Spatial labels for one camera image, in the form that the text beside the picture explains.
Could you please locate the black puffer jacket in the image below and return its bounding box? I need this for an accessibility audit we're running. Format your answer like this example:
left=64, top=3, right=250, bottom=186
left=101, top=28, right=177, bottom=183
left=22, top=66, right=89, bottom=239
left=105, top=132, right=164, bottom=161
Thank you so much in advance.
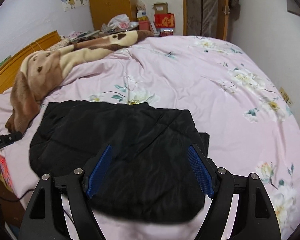
left=29, top=101, right=210, bottom=224

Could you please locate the wooden headboard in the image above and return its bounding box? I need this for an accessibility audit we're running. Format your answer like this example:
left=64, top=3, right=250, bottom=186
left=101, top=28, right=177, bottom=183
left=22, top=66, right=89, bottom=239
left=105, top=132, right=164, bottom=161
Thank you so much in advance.
left=0, top=30, right=61, bottom=94

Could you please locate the pink floral duvet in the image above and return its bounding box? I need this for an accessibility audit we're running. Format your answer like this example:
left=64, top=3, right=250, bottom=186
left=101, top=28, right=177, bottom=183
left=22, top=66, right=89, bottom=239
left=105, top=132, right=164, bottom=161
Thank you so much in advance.
left=0, top=35, right=300, bottom=240

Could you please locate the brown beige fleece blanket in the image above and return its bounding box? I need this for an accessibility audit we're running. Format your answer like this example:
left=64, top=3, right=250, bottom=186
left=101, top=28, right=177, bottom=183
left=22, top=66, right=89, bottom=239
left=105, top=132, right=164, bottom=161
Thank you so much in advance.
left=5, top=30, right=154, bottom=134

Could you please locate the red gift box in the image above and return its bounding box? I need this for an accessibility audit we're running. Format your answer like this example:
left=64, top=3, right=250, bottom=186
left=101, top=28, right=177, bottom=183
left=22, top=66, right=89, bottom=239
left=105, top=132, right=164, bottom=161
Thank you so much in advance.
left=154, top=13, right=175, bottom=29

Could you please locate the pink storage bin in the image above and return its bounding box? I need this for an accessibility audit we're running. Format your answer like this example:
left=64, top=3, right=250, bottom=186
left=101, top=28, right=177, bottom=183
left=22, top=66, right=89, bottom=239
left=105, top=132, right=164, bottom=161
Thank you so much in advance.
left=139, top=21, right=150, bottom=30

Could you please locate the white plastic bag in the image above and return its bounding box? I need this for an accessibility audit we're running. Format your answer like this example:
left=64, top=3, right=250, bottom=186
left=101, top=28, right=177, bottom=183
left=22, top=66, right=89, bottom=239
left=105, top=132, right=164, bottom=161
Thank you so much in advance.
left=101, top=14, right=139, bottom=33

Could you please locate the white blue carton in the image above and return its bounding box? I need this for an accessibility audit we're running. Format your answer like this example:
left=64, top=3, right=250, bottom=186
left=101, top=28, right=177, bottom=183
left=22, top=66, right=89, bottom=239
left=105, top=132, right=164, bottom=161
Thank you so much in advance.
left=136, top=10, right=148, bottom=22

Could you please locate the dark bag hanging on door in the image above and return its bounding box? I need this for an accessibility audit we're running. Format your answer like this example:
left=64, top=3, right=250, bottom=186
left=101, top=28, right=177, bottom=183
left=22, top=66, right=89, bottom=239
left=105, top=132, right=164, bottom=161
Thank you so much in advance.
left=229, top=0, right=241, bottom=21

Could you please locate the brown cardboard box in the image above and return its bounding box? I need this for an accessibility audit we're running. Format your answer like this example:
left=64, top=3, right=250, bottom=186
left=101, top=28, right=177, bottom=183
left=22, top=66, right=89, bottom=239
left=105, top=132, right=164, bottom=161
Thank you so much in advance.
left=153, top=3, right=168, bottom=14

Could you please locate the wall power socket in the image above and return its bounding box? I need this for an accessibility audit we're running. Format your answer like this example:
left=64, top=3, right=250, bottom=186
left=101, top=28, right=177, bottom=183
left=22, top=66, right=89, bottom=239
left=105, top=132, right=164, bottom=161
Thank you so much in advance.
left=279, top=87, right=293, bottom=107

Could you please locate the wooden door with frame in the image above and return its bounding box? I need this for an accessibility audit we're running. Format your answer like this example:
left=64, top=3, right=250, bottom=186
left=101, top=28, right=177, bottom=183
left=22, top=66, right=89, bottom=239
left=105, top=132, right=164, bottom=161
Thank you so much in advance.
left=183, top=0, right=230, bottom=40

